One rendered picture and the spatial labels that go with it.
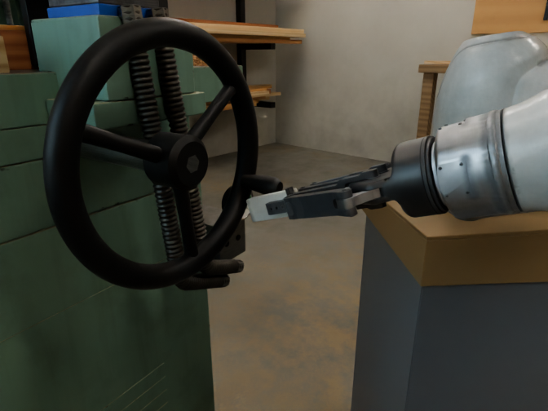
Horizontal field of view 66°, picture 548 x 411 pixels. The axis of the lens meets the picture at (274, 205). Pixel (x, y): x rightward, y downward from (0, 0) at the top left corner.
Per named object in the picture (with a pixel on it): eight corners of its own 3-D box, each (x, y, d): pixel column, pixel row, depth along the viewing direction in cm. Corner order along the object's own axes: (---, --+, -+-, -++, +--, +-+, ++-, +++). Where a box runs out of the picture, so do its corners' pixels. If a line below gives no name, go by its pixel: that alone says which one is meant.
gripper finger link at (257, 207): (300, 213, 50) (298, 214, 49) (255, 220, 54) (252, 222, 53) (293, 188, 49) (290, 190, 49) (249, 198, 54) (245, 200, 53)
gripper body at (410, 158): (445, 127, 42) (361, 148, 48) (422, 141, 36) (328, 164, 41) (462, 198, 43) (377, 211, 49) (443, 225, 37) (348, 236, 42)
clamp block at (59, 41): (105, 102, 47) (93, 13, 44) (39, 95, 54) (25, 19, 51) (198, 92, 58) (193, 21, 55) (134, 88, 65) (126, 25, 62)
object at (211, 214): (221, 267, 80) (219, 227, 77) (175, 250, 86) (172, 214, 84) (248, 250, 87) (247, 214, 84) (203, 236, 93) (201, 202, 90)
